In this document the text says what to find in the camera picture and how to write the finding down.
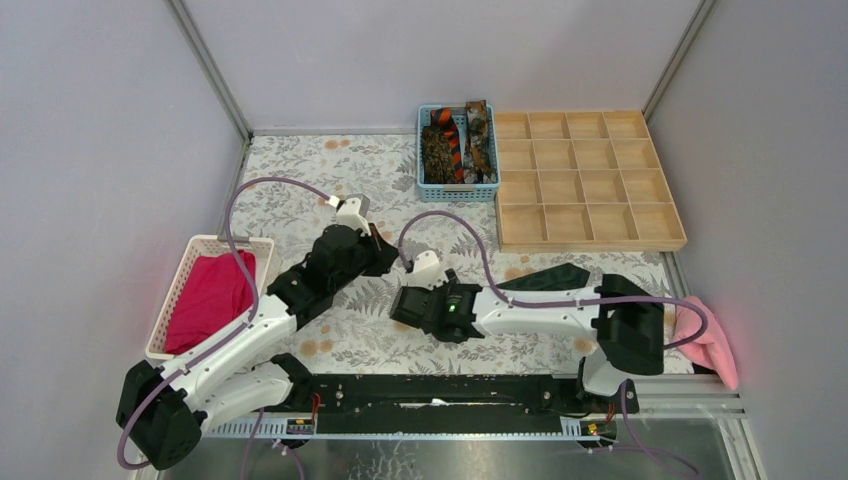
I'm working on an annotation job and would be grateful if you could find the dark green leaf tie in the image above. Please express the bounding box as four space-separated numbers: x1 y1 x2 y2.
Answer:
497 263 591 291

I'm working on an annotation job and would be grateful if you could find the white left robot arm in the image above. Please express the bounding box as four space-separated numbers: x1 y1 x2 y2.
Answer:
116 223 399 470

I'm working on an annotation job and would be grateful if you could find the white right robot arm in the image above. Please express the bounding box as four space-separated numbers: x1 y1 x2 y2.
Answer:
390 274 665 412

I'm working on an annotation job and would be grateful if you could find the white plastic basket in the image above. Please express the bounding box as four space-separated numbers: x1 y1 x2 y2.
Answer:
145 235 278 361

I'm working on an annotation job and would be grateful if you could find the light blue plastic basket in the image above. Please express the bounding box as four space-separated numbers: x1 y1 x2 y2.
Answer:
416 100 502 202

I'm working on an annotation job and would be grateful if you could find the red cloth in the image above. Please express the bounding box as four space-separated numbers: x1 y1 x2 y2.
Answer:
164 253 253 355

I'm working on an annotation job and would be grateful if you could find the black gold patterned tie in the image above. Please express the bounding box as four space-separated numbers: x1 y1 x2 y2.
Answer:
421 126 454 184

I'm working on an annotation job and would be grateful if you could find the orange grey floral tie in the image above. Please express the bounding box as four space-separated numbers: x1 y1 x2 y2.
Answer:
463 100 497 184

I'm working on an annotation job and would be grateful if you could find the orange black striped tie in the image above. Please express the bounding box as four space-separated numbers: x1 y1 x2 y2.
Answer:
430 107 465 184

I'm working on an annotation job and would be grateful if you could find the wooden compartment tray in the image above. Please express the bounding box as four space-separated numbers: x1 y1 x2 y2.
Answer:
494 110 687 253

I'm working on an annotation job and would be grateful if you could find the pink cloth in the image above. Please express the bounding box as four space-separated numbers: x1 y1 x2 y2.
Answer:
673 296 739 390

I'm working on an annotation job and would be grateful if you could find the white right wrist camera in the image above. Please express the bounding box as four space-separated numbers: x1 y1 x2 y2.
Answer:
406 250 447 290

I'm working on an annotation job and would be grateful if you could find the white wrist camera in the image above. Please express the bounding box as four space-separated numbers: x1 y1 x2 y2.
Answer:
327 194 372 236
406 250 447 290

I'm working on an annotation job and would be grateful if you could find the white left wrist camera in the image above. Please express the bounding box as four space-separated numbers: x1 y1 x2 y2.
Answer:
327 194 372 236

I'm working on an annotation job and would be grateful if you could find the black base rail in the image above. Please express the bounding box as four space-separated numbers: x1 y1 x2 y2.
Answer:
248 372 641 437

